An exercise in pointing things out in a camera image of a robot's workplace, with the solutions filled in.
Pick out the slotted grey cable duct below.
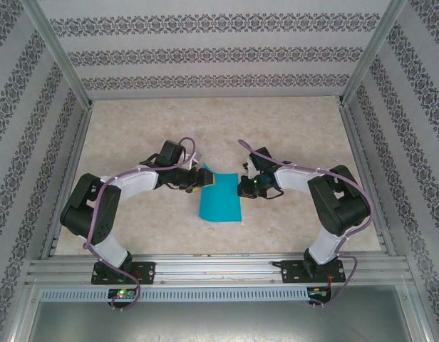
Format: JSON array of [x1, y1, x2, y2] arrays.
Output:
[[39, 287, 309, 302]]

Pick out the black controller board green light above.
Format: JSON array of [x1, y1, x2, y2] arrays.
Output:
[[107, 287, 138, 304]]

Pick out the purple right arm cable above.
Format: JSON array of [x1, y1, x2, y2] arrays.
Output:
[[237, 138, 374, 310]]

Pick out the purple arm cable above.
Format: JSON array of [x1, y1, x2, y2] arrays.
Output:
[[237, 138, 374, 310], [82, 137, 197, 311]]

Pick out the aluminium frame post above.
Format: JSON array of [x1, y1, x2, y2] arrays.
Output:
[[336, 0, 409, 107], [19, 0, 94, 108]]

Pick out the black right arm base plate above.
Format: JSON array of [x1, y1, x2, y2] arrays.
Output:
[[282, 259, 344, 285]]

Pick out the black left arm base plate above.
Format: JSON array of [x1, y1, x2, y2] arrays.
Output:
[[92, 261, 157, 286]]

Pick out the aluminium mounting rail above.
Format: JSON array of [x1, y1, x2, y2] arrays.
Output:
[[26, 253, 413, 286]]

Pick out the grey metal sheet panel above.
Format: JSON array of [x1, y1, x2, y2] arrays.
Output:
[[26, 301, 420, 342]]

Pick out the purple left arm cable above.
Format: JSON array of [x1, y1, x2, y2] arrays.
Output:
[[82, 137, 197, 311]]

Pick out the aluminium side rail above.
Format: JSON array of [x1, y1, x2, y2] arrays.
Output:
[[39, 103, 94, 259], [339, 103, 398, 257]]

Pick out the aluminium frame bar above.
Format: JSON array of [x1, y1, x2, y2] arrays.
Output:
[[5, 281, 41, 342], [397, 281, 433, 342]]

